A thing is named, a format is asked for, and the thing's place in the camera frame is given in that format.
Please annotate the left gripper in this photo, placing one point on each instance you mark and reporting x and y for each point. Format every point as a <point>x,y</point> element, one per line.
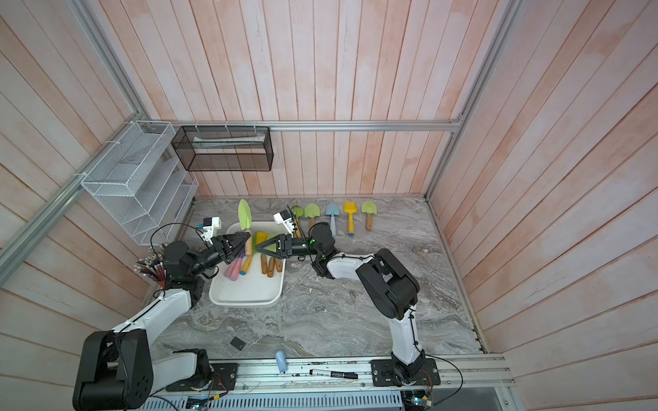
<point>227,252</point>

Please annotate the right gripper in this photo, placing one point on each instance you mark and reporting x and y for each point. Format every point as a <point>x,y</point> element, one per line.
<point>287,248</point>

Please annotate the green spade wooden handle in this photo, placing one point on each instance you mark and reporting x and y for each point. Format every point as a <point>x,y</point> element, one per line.
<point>245,220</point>

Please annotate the olive green pointed shovel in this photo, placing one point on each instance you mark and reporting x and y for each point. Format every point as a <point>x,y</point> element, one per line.
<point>311,212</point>

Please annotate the light blue shovel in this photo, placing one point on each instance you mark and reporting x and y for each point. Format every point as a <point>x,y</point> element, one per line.
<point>332,211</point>

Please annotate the light green shovel wooden handle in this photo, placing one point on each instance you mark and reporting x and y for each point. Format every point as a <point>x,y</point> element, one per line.
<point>369,208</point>

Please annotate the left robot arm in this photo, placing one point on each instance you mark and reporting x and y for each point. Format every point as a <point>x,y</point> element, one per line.
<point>116,369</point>

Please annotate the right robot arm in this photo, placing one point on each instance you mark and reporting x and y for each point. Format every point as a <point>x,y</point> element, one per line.
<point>391,287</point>

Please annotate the light green shovel wide blade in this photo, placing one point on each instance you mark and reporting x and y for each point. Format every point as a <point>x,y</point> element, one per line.
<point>270,266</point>

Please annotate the purple shovel square blade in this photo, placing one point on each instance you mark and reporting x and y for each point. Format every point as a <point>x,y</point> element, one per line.
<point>233,271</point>

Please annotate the white plastic storage box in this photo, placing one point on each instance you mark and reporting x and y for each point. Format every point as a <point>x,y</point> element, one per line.
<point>253,290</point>

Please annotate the red cup of pencils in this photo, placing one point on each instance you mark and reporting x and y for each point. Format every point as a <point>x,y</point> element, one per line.
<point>152,267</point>

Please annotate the small black square piece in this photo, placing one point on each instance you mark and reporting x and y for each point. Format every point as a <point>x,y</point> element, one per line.
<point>238,343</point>

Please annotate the light blue small cylinder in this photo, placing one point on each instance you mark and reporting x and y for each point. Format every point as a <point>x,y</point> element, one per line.
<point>281,361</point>

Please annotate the black marker pen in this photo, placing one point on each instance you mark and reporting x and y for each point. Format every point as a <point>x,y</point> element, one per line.
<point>333,374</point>

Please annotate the green shovel yellow blue handle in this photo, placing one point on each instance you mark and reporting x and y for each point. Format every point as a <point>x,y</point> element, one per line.
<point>248,264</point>

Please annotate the black mesh wall basket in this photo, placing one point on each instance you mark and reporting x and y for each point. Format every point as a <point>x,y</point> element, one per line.
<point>224,148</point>

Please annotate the white wire mesh shelf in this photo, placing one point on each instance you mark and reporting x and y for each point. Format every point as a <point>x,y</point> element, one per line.
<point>146,194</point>

